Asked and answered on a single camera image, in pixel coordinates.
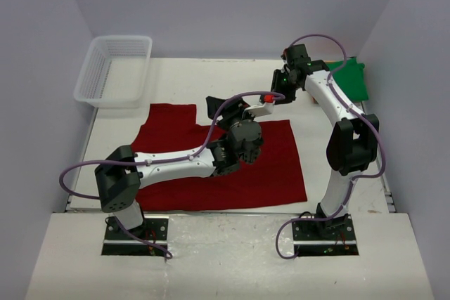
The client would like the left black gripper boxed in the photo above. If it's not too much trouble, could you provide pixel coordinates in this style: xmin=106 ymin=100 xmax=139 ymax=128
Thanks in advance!
xmin=207 ymin=96 xmax=258 ymax=131

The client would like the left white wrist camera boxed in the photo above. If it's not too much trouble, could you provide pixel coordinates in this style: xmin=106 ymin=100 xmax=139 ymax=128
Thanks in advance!
xmin=244 ymin=95 xmax=275 ymax=119

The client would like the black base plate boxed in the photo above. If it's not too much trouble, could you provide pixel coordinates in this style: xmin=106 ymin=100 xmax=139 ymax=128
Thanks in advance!
xmin=101 ymin=215 xmax=169 ymax=257
xmin=292 ymin=214 xmax=359 ymax=257

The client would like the green folded t shirt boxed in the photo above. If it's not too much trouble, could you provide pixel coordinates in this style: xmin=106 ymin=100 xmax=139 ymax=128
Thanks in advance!
xmin=333 ymin=58 xmax=368 ymax=103

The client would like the red t shirt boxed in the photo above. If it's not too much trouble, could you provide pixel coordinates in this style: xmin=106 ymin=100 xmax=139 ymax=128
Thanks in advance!
xmin=131 ymin=103 xmax=307 ymax=211

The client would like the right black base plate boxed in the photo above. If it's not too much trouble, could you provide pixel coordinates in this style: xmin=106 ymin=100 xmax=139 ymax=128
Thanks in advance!
xmin=292 ymin=214 xmax=359 ymax=257

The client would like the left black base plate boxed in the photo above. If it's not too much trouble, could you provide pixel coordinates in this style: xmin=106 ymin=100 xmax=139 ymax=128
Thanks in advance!
xmin=101 ymin=215 xmax=169 ymax=257

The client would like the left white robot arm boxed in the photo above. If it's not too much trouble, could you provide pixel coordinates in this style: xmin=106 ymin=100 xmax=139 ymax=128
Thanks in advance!
xmin=95 ymin=96 xmax=274 ymax=239

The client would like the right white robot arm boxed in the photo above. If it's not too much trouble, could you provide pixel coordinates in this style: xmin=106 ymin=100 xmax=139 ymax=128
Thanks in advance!
xmin=271 ymin=44 xmax=379 ymax=239

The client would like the white plastic basket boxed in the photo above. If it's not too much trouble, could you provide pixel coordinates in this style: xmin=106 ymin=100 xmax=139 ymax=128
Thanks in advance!
xmin=73 ymin=35 xmax=153 ymax=109

